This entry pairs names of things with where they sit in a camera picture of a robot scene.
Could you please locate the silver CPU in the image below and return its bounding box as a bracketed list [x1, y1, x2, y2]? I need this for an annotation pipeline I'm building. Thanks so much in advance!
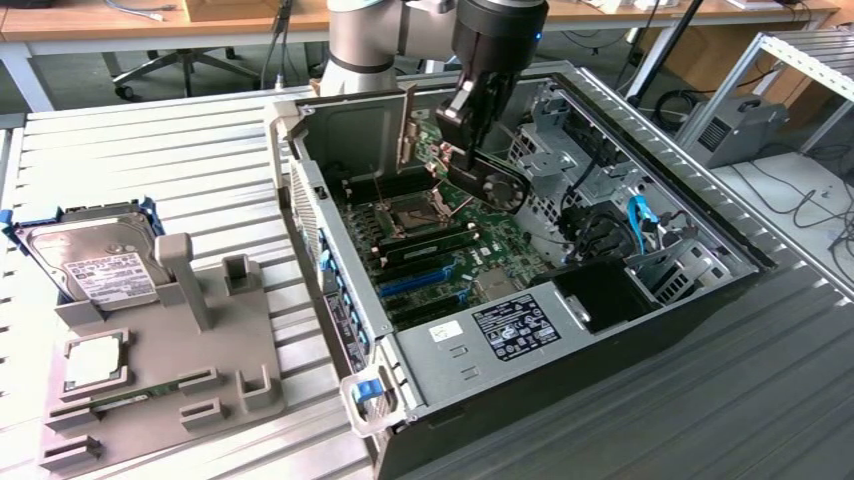
[63, 337, 128, 389]

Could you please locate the grey metal drive cage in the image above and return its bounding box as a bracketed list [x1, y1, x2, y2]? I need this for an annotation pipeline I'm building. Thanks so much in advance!
[503, 82, 662, 241]

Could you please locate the hard disk with blue carrier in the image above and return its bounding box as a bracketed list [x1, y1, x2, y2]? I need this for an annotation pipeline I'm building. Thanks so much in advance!
[0, 196, 168, 314]

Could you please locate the CPU socket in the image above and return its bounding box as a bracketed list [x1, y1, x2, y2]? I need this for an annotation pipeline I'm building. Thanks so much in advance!
[372, 192, 462, 239]

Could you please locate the metal socket cover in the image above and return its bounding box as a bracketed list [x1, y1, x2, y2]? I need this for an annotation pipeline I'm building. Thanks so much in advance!
[429, 183, 479, 220]

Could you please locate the blue expansion slot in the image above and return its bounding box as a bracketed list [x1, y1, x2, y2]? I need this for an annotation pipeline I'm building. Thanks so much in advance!
[378, 267, 455, 297]

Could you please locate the grey parts rack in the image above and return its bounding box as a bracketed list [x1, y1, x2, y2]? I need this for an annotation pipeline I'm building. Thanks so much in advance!
[39, 232, 286, 474]

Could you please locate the open PC case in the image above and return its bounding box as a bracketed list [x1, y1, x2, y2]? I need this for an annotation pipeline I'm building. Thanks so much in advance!
[266, 59, 779, 480]

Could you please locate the cardboard box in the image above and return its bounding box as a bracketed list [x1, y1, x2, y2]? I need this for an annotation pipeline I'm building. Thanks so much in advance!
[183, 0, 279, 24]

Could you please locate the grey control box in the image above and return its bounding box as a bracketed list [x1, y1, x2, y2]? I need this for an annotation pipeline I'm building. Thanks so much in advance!
[693, 97, 793, 169]

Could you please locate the green RAM stick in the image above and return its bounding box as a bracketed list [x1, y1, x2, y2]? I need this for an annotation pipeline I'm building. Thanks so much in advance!
[90, 383, 182, 410]

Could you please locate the graphics card with metal bracket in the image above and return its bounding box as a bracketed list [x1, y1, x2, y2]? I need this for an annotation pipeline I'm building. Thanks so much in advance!
[394, 82, 534, 215]

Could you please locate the wooden desk with white legs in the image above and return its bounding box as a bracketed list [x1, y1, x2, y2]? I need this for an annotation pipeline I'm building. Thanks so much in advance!
[0, 0, 334, 114]

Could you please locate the office chair base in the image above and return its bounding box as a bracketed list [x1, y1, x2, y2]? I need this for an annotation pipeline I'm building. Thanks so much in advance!
[110, 47, 262, 99]

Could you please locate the black RAM stick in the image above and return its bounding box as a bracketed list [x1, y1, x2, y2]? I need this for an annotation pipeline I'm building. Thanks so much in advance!
[376, 223, 469, 251]
[383, 237, 479, 266]

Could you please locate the aluminium frame table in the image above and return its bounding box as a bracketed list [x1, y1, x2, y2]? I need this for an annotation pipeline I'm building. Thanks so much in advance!
[673, 27, 854, 156]

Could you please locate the long wooden desk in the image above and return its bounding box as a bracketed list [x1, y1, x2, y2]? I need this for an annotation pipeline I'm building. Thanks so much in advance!
[543, 0, 842, 51]

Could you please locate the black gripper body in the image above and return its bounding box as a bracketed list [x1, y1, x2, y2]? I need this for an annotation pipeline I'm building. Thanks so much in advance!
[453, 0, 549, 151]

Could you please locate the black stand pole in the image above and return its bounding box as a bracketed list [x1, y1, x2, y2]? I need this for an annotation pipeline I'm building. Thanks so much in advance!
[623, 0, 706, 109]

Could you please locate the black plastic shroud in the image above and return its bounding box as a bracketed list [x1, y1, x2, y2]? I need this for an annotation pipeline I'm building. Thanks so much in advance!
[553, 262, 659, 334]

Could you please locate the metal disk bay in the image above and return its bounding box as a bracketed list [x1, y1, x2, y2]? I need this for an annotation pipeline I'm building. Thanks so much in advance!
[626, 239, 722, 306]

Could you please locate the black wire bundle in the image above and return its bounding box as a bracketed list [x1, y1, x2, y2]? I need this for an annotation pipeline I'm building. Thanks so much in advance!
[559, 202, 635, 261]

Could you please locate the grey hanging cable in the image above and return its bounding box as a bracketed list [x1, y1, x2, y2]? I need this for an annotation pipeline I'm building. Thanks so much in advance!
[260, 0, 296, 90]

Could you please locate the green motherboard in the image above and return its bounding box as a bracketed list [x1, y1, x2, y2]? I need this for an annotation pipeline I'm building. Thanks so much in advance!
[336, 164, 555, 331]

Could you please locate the blue disk wire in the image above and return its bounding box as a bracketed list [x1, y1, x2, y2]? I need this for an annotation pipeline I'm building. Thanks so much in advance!
[626, 194, 653, 256]

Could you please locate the grey power supply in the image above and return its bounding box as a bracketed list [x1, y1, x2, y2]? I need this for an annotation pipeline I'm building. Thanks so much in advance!
[393, 282, 595, 409]

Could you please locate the chipset heatsink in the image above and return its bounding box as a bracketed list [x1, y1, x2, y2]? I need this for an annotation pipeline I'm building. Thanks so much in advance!
[474, 272, 526, 301]

